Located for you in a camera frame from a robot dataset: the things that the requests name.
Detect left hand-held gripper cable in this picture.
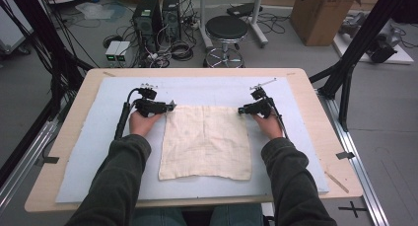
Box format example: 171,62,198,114
113,87,143,142

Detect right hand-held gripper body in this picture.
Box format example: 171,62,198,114
242,77,278,119

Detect white base board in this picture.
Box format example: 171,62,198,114
331,31,415,66

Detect large black computer tower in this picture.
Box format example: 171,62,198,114
131,0,164,54

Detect slim black computer tower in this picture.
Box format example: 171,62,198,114
161,0,182,44

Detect cardboard box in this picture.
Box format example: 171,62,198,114
289,0,362,47

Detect person's right hand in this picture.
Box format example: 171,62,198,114
250,113,285,141

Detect white stand leg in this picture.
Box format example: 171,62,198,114
196,0,215,52
249,0,270,49

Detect white foam board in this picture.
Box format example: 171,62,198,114
54,75,330,204

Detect aluminium rail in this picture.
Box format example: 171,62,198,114
316,89,390,226
0,120,59,214

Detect person's left leg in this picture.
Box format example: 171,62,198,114
132,207,185,226

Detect hand-held gripper cable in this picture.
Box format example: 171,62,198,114
113,87,143,142
268,97,291,140

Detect black metal frame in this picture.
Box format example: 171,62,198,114
0,0,95,122
309,0,418,133

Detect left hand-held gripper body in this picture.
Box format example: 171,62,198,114
133,83,170,118

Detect clear plastic sheet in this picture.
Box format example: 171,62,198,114
74,1,115,21

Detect person's left hand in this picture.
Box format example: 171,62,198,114
128,109,166,138

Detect coiled black cable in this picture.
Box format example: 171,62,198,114
170,40,195,62

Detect thin wooden stick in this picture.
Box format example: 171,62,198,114
323,170,350,194

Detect white power supply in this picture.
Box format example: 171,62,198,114
115,40,132,64
104,40,122,64

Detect black flat case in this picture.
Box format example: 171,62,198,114
226,2,264,19

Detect person's right leg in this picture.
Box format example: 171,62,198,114
210,203,266,226

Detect black tape piece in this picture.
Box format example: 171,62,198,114
335,150,356,161
35,155,60,166

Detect right hand-held gripper cable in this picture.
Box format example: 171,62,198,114
268,97,291,140

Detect person's leg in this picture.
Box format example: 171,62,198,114
132,207,185,226
210,203,266,226

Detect cream cloth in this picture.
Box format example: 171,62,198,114
158,104,253,182

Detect black round stool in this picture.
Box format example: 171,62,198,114
202,15,250,69

